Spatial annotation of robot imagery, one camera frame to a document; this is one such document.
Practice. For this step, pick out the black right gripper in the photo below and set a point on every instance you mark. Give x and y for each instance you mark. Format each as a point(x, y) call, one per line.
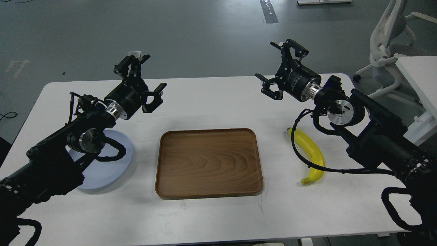
point(292, 77)

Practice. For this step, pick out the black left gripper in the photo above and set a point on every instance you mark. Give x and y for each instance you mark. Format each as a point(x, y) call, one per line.
point(132, 93)

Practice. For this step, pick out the yellow banana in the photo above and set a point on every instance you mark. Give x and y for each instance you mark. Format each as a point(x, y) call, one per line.
point(314, 155)

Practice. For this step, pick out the light blue plate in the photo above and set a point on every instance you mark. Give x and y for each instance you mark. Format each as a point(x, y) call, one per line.
point(101, 174)

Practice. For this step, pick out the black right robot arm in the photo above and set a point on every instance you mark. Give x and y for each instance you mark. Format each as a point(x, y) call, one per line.
point(375, 136)

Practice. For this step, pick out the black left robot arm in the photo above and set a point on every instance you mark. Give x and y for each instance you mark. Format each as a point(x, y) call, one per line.
point(56, 163)

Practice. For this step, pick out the brown wooden tray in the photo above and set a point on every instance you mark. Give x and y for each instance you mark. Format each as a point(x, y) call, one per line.
point(209, 163)

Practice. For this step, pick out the white office chair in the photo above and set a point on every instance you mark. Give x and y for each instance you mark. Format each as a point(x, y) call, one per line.
point(390, 40)

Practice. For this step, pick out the white side table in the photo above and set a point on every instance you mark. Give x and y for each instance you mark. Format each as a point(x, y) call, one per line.
point(421, 73)

